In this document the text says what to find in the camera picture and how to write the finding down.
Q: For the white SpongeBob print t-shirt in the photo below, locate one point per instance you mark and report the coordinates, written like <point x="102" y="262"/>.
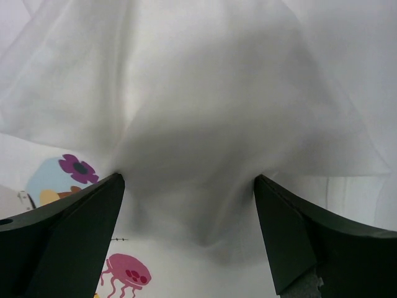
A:
<point x="190" y="101"/>

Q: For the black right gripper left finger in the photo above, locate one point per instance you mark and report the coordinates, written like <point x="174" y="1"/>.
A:
<point x="59" y="250"/>

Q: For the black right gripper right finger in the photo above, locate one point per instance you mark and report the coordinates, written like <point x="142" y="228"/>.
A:
<point x="313" y="252"/>

